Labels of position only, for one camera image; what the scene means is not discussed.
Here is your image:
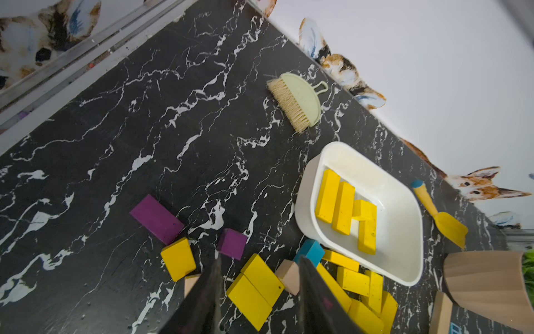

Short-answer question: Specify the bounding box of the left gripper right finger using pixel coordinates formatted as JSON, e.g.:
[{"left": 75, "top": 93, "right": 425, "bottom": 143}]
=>
[{"left": 298, "top": 257, "right": 363, "bottom": 333}]

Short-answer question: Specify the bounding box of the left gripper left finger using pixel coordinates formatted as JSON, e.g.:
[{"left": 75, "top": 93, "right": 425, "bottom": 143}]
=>
[{"left": 159, "top": 258, "right": 223, "bottom": 333}]

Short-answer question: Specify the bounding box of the white plastic tray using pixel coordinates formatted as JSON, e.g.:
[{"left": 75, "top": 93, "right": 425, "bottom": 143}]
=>
[{"left": 295, "top": 142, "right": 424, "bottom": 286}]

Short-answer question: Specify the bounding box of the yellow bar block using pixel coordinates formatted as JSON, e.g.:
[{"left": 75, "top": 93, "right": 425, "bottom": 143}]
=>
[
  {"left": 315, "top": 168, "right": 341, "bottom": 224},
  {"left": 332, "top": 182, "right": 355, "bottom": 235}
]

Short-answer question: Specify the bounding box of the small natural wood cube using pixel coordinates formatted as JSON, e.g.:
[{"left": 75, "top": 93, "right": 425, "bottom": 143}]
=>
[{"left": 275, "top": 259, "right": 300, "bottom": 296}]

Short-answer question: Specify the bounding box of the yellow flat square block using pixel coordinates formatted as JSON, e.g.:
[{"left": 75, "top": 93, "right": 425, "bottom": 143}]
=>
[{"left": 227, "top": 253, "right": 285, "bottom": 331}]

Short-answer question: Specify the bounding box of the small teal block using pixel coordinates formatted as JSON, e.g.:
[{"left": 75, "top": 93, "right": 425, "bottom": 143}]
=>
[{"left": 293, "top": 239, "right": 325, "bottom": 267}]

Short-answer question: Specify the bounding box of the purple small block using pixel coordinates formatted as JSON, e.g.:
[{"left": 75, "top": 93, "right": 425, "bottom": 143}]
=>
[{"left": 216, "top": 228, "right": 248, "bottom": 260}]

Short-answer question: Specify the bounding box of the purple long block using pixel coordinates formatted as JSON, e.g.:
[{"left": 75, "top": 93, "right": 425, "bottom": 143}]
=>
[{"left": 129, "top": 195, "right": 184, "bottom": 246}]

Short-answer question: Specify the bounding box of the tall natural wood block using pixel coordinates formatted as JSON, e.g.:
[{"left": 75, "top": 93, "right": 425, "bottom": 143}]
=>
[{"left": 428, "top": 291, "right": 453, "bottom": 334}]

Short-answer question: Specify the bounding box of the blue ladder block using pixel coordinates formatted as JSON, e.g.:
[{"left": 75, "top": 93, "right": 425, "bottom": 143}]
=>
[{"left": 449, "top": 322, "right": 463, "bottom": 334}]

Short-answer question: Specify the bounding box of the yellow toy shovel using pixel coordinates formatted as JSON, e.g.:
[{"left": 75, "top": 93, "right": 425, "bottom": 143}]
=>
[{"left": 411, "top": 180, "right": 469, "bottom": 251}]

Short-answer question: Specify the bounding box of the pink pot green plant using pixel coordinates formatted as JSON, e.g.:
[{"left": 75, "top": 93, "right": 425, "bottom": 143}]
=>
[{"left": 444, "top": 250, "right": 533, "bottom": 333}]

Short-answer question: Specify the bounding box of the green hand brush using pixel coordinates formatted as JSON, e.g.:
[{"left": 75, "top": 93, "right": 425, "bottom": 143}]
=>
[{"left": 266, "top": 72, "right": 329, "bottom": 133}]

